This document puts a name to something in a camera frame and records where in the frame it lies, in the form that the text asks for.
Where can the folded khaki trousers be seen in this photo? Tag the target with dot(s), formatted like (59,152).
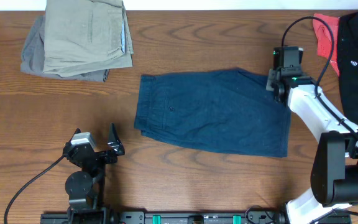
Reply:
(84,36)

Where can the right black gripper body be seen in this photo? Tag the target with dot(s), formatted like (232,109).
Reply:
(271,79)

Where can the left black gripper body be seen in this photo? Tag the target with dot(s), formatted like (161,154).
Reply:
(104,158)

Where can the navy blue shorts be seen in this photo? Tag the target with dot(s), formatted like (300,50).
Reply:
(223,111)

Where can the folded grey trousers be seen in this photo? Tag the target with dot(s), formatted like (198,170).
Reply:
(33,56)

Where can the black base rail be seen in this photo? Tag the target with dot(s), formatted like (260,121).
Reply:
(252,216)

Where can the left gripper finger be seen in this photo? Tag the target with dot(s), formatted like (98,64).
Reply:
(77,131)
(113,138)

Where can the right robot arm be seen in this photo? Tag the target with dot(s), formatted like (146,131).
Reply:
(334,176)

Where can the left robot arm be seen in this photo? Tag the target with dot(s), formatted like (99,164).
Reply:
(85,188)

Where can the red garment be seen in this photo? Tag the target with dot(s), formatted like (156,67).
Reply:
(324,38)

